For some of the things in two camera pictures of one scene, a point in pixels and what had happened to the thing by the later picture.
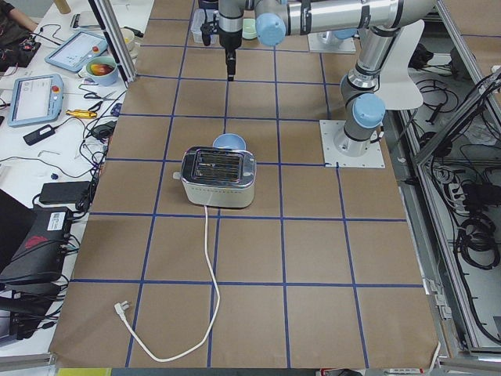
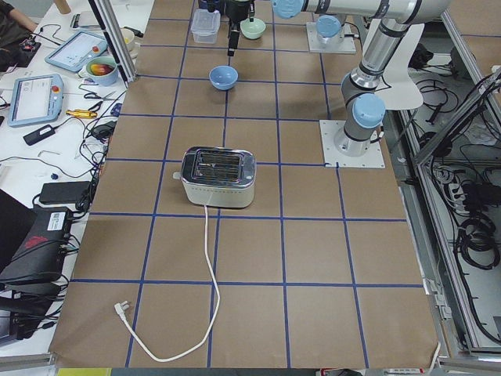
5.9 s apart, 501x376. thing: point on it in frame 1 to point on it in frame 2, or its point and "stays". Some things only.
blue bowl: x=230 y=141 to x=223 y=77
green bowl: x=249 y=29 stays
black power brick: x=62 y=193 stays
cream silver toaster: x=221 y=176 stays
